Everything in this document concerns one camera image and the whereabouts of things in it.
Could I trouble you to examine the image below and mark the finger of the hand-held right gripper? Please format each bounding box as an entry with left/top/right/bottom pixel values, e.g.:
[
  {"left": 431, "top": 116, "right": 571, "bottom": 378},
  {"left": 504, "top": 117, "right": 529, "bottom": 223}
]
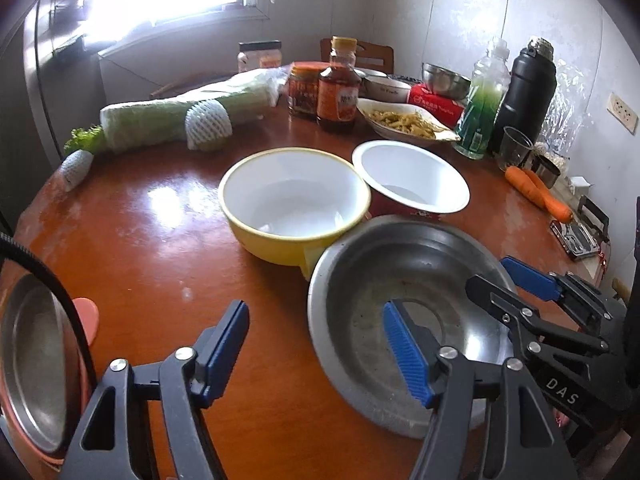
[
  {"left": 500, "top": 256, "right": 618, "bottom": 333},
  {"left": 465, "top": 275, "right": 611, "bottom": 361}
]

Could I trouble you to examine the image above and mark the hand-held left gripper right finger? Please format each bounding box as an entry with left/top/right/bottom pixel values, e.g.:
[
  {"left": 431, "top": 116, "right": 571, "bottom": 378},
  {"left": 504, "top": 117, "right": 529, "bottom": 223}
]
[{"left": 382, "top": 300, "right": 571, "bottom": 480}]

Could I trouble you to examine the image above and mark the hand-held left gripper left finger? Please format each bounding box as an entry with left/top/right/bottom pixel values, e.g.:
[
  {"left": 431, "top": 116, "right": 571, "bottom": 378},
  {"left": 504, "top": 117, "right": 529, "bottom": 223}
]
[{"left": 60, "top": 299, "right": 251, "bottom": 480}]

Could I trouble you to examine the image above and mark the large steel bowl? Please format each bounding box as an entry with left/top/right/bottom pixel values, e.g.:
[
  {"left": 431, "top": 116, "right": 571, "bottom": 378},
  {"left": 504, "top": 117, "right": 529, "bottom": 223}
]
[{"left": 306, "top": 214, "right": 521, "bottom": 438}]

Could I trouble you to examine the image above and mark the red paper noodle bowl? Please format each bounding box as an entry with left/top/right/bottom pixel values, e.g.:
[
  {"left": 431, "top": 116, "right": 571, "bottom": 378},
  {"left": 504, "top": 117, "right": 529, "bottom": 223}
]
[{"left": 351, "top": 140, "right": 471, "bottom": 221}]

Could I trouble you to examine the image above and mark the yellow bowl with white inside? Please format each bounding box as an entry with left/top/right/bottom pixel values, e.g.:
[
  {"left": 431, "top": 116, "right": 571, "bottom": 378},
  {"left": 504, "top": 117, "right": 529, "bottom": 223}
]
[{"left": 218, "top": 147, "right": 373, "bottom": 281}]

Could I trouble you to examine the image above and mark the red plastic plate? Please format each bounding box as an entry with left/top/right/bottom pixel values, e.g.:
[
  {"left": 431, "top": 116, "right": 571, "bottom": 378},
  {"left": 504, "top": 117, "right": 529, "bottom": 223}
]
[{"left": 0, "top": 340, "right": 98, "bottom": 468}]

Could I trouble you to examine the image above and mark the silver rectangular device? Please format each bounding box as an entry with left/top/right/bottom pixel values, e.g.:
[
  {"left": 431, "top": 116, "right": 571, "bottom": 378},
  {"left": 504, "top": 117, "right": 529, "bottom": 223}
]
[{"left": 550, "top": 220, "right": 601, "bottom": 263}]

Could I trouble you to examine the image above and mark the carrot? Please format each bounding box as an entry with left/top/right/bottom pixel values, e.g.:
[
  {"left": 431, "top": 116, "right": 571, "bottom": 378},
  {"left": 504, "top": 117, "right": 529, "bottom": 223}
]
[
  {"left": 504, "top": 166, "right": 574, "bottom": 223},
  {"left": 522, "top": 169, "right": 551, "bottom": 193}
]

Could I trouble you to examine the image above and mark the small steel cup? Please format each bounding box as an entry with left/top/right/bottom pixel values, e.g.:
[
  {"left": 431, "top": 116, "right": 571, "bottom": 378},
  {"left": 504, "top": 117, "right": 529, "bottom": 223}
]
[{"left": 530, "top": 154, "right": 561, "bottom": 190}]

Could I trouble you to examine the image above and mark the clear plastic cup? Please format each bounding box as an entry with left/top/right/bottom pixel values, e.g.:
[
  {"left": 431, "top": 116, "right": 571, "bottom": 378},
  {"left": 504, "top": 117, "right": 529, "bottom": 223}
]
[{"left": 497, "top": 126, "right": 534, "bottom": 172}]

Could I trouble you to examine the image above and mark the small pink plastic dish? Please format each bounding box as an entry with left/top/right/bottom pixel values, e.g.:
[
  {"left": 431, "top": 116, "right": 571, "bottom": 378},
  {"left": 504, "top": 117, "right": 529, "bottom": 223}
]
[{"left": 70, "top": 298, "right": 101, "bottom": 346}]

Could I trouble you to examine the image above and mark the clear plastic bag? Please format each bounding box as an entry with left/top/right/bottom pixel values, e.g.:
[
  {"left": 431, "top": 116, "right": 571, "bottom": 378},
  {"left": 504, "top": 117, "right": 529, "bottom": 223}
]
[{"left": 537, "top": 60, "right": 588, "bottom": 161}]

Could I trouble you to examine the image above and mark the green liquid plastic bottle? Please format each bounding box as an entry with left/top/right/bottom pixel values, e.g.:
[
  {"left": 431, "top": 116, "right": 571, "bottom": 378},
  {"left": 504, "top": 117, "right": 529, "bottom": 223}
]
[{"left": 454, "top": 37, "right": 512, "bottom": 161}]

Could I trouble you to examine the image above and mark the black thermos flask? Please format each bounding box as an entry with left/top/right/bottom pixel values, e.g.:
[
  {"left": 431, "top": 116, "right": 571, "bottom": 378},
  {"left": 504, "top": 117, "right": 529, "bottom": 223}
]
[{"left": 487, "top": 36, "right": 557, "bottom": 158}]

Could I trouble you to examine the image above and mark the white dish of food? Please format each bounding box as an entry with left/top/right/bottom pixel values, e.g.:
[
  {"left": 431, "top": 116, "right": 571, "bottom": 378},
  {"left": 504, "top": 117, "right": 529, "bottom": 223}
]
[{"left": 356, "top": 97, "right": 462, "bottom": 143}]

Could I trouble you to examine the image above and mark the red tissue box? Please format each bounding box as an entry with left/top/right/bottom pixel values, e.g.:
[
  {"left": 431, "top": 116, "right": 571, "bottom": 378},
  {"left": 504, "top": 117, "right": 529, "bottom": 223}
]
[{"left": 407, "top": 83, "right": 466, "bottom": 126}]

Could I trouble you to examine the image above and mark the small steel bowl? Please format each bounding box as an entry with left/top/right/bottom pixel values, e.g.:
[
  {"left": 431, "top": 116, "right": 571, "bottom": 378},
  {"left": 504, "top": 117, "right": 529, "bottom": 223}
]
[{"left": 421, "top": 62, "right": 472, "bottom": 101}]

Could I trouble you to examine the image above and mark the fruit in white foam net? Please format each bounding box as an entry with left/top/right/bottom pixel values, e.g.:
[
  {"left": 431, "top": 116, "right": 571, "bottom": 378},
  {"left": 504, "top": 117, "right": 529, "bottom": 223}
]
[
  {"left": 60, "top": 150, "right": 96, "bottom": 192},
  {"left": 185, "top": 99, "right": 233, "bottom": 151}
]

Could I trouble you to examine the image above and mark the white ceramic bowl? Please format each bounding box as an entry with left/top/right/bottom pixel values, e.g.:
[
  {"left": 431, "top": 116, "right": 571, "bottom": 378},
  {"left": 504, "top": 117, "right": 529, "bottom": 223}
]
[{"left": 362, "top": 76, "right": 412, "bottom": 102}]

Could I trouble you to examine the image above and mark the wrapped napa cabbage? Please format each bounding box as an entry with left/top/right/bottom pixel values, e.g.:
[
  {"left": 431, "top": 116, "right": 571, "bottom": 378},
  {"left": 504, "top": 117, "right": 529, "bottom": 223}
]
[{"left": 100, "top": 67, "right": 283, "bottom": 153}]

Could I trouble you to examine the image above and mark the green lettuce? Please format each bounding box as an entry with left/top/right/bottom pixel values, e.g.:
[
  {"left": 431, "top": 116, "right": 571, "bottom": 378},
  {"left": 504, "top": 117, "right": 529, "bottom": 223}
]
[{"left": 63, "top": 126, "right": 108, "bottom": 156}]

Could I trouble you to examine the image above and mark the brown sauce bottle orange cap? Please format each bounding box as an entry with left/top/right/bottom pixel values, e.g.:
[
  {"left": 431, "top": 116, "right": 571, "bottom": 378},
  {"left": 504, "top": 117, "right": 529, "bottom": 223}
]
[{"left": 317, "top": 36, "right": 363, "bottom": 134}]

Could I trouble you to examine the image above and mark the sauce jar with red lid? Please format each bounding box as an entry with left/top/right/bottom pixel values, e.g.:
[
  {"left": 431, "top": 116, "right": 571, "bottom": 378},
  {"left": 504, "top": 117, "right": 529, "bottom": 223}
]
[{"left": 287, "top": 61, "right": 326, "bottom": 121}]

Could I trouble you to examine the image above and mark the glass jar with black lid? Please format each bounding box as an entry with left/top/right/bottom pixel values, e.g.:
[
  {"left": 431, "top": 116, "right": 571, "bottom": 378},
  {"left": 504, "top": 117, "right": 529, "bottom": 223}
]
[{"left": 237, "top": 40, "right": 282, "bottom": 73}]

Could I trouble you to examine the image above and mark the dark refrigerator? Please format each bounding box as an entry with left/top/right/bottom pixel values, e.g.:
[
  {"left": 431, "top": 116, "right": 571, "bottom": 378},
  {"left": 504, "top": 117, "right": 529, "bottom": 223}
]
[{"left": 22, "top": 0, "right": 108, "bottom": 161}]

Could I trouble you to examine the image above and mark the black metal frame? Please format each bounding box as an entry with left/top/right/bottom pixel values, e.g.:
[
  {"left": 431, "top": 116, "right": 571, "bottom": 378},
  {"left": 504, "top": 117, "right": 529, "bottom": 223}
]
[{"left": 577, "top": 196, "right": 612, "bottom": 246}]

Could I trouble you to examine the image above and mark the black cable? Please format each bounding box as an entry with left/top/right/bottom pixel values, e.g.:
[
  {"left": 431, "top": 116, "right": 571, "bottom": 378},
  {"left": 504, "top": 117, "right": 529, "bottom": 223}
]
[{"left": 0, "top": 232, "right": 98, "bottom": 396}]

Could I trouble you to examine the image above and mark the white wall socket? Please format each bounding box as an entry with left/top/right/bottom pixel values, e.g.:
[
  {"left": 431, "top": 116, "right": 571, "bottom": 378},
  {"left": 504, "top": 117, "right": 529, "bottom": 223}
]
[{"left": 607, "top": 92, "right": 640, "bottom": 133}]

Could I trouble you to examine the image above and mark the wooden chair with handle cutout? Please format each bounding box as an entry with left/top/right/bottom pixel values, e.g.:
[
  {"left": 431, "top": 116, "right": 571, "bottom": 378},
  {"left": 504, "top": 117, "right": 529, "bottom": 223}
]
[{"left": 320, "top": 37, "right": 395, "bottom": 76}]

